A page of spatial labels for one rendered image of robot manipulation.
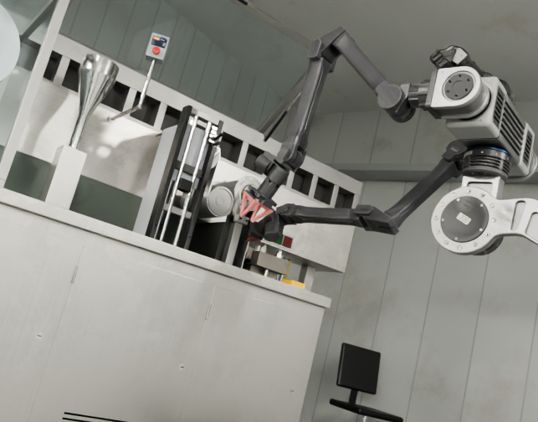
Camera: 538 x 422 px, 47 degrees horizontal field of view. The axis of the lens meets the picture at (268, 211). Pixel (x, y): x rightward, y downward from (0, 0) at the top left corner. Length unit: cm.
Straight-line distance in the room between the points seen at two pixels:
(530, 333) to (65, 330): 346
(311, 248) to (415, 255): 205
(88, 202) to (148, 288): 67
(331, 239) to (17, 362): 185
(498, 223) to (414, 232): 343
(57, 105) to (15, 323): 102
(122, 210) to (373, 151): 339
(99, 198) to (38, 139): 34
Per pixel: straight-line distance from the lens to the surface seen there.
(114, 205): 269
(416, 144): 552
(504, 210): 183
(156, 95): 283
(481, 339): 483
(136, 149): 275
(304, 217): 240
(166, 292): 213
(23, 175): 259
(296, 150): 201
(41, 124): 263
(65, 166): 235
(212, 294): 221
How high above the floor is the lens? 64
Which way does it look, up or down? 13 degrees up
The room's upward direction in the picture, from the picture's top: 14 degrees clockwise
